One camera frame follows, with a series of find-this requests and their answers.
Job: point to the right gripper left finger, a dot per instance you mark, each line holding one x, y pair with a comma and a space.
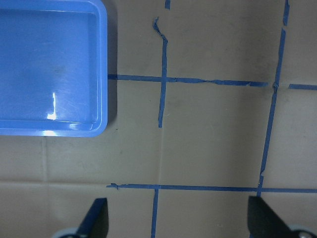
95, 223

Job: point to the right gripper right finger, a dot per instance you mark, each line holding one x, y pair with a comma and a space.
263, 222

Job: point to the blue plastic tray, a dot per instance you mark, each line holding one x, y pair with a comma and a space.
53, 68

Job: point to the brown paper table cover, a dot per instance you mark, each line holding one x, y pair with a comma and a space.
201, 114

